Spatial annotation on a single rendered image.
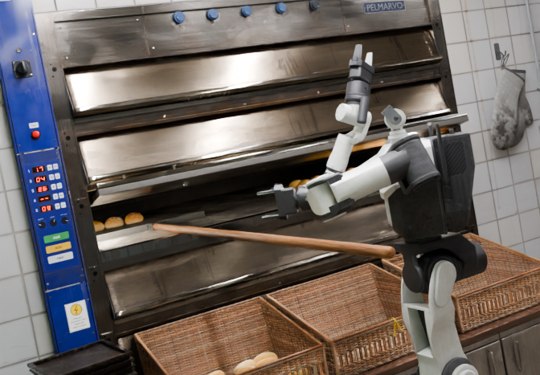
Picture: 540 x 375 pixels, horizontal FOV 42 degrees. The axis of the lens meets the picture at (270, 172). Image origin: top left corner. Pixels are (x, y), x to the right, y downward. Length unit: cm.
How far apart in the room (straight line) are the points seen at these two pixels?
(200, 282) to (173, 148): 55
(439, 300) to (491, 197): 155
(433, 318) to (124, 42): 156
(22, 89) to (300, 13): 125
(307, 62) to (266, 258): 88
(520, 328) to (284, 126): 129
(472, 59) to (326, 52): 85
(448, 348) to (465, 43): 183
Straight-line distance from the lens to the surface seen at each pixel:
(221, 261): 296
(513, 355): 317
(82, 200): 276
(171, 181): 271
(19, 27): 276
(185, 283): 289
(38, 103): 273
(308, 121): 315
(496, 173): 381
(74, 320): 276
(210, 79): 296
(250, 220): 299
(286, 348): 290
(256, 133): 302
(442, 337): 238
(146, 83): 287
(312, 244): 194
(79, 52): 283
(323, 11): 330
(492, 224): 379
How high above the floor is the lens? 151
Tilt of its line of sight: 3 degrees down
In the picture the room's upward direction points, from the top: 10 degrees counter-clockwise
